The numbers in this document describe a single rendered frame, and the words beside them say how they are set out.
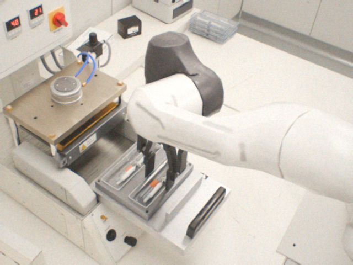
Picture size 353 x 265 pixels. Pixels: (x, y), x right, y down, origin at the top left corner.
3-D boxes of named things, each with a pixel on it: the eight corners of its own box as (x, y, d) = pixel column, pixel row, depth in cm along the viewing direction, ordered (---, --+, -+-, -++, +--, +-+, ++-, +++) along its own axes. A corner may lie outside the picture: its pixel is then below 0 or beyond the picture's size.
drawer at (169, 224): (88, 195, 112) (86, 176, 107) (140, 146, 126) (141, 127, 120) (182, 258, 102) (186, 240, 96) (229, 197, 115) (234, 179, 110)
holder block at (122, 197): (95, 187, 110) (94, 180, 108) (143, 142, 122) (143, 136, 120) (147, 221, 104) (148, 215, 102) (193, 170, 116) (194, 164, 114)
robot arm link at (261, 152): (332, 97, 61) (197, 53, 84) (232, 148, 52) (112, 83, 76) (328, 163, 66) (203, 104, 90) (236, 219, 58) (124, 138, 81)
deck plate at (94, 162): (-37, 137, 125) (-37, 135, 124) (52, 79, 146) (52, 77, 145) (81, 221, 108) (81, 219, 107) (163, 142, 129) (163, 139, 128)
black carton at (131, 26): (117, 32, 192) (117, 19, 187) (134, 28, 196) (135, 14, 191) (123, 40, 189) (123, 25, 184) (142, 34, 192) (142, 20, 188)
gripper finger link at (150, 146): (156, 134, 96) (151, 131, 96) (143, 160, 105) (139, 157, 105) (166, 125, 98) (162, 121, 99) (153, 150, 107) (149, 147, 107)
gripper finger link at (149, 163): (148, 160, 104) (145, 159, 105) (146, 179, 109) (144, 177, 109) (155, 153, 106) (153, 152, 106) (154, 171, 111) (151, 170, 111)
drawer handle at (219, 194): (185, 234, 102) (187, 225, 99) (218, 194, 111) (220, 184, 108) (192, 239, 101) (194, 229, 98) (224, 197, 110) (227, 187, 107)
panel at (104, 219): (114, 265, 118) (88, 215, 109) (176, 195, 136) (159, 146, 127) (119, 267, 117) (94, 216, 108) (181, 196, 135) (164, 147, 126)
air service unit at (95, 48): (69, 84, 137) (64, 44, 127) (100, 63, 146) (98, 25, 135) (81, 91, 135) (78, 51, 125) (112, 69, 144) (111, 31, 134)
